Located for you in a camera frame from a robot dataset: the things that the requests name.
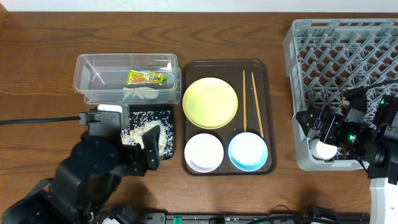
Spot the leftover noodles and rice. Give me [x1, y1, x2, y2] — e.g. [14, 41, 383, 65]
[121, 111, 174, 158]

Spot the white paper cup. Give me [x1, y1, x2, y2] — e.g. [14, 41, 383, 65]
[308, 139, 338, 161]

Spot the white tissue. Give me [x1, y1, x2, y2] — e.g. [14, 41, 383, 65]
[122, 87, 159, 100]

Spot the wooden chopstick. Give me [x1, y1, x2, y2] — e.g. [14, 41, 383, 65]
[251, 72, 264, 138]
[243, 70, 247, 132]

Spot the white bowl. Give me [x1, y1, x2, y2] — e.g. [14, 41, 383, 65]
[184, 133, 224, 173]

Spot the green snack wrapper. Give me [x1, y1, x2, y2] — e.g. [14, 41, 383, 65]
[125, 70, 167, 85]

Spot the blue bowl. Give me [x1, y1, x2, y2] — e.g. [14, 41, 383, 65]
[228, 132, 268, 172]

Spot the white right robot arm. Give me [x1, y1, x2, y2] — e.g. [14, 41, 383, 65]
[295, 95, 397, 223]

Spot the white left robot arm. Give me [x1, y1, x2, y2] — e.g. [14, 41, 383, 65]
[1, 126, 160, 223]

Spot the black waste tray bin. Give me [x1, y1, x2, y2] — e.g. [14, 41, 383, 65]
[121, 104, 175, 161]

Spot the grey dishwasher rack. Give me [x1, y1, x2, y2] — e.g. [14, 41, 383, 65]
[282, 18, 398, 172]

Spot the clear plastic waste bin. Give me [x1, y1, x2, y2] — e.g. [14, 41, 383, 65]
[73, 54, 182, 105]

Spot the dark brown serving tray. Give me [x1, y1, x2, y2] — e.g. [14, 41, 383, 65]
[182, 59, 277, 176]

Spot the yellow round plate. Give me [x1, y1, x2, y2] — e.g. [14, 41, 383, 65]
[182, 77, 239, 129]

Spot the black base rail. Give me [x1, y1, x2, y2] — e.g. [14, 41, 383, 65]
[93, 212, 371, 224]

